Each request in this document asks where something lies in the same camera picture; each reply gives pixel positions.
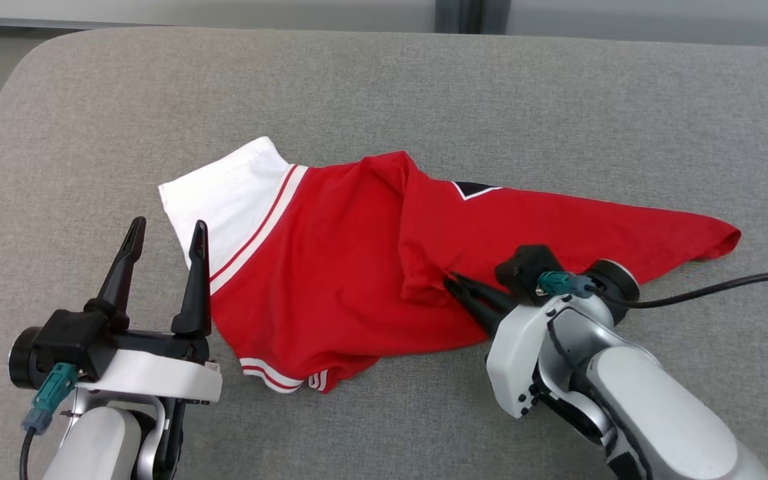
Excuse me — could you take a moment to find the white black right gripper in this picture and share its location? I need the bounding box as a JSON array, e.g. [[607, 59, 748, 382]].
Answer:
[[442, 258, 642, 420]]

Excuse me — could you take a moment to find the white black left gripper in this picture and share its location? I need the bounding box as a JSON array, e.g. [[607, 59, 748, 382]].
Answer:
[[8, 216, 223, 405]]

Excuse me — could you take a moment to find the red jersey with black number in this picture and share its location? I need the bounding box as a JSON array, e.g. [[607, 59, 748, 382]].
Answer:
[[159, 136, 742, 395]]

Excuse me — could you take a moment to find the grey baseboard strip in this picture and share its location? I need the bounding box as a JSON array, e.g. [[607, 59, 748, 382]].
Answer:
[[0, 16, 436, 31]]

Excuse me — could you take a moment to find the teal right cable connector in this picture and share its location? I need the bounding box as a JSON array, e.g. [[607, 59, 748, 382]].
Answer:
[[535, 269, 599, 299]]

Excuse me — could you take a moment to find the teal cable connector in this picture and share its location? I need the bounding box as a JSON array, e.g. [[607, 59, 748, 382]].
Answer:
[[21, 363, 79, 436], [535, 269, 599, 299]]

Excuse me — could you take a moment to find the teal left cable connector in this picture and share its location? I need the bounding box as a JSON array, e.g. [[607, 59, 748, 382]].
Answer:
[[21, 363, 79, 436]]

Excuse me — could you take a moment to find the black left camera cable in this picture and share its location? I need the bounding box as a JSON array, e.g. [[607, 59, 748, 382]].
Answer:
[[19, 429, 38, 480]]

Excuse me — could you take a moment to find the black camera cable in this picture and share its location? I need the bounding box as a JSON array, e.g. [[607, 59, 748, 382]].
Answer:
[[19, 429, 38, 480], [596, 270, 768, 310]]

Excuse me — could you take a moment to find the black right camera cable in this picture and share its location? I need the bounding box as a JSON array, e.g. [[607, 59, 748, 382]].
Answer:
[[596, 270, 768, 310]]

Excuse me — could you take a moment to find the dark grey post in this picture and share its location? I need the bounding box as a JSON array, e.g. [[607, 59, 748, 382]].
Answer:
[[434, 0, 512, 36]]

